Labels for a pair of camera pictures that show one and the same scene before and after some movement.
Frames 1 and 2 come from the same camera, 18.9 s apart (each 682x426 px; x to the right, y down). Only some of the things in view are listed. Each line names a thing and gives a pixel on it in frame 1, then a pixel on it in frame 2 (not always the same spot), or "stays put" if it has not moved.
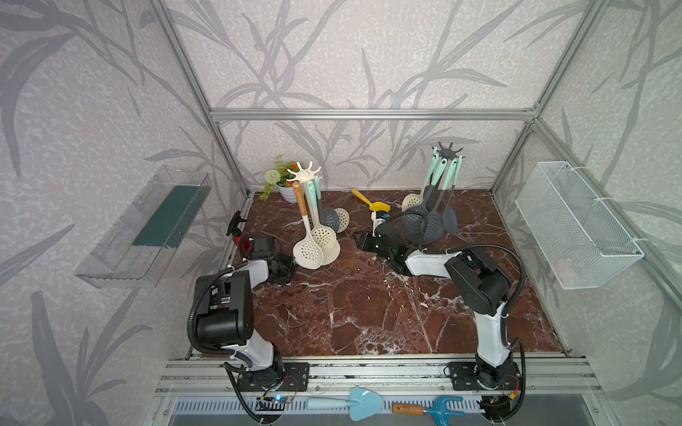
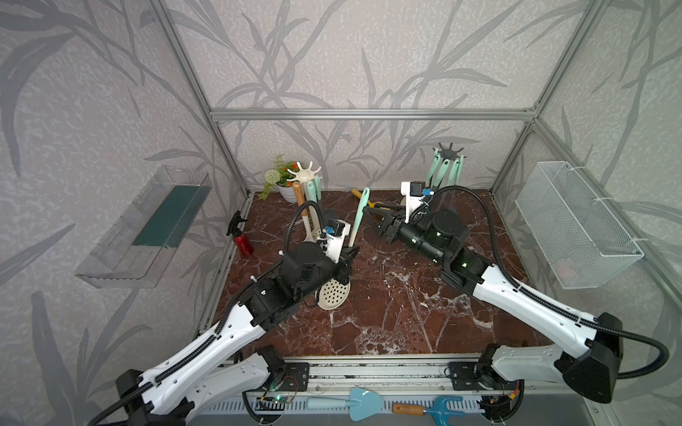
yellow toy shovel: [375, 206] stays put
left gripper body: [282, 266] -> [323, 272]
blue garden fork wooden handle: [408, 409] stays put
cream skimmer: [344, 219] -> [336, 293]
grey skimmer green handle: [439, 172] stays put
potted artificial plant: [282, 178] stays put
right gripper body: [371, 244] -> [416, 236]
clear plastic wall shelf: [137, 253] stays put
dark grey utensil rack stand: [449, 153] stays put
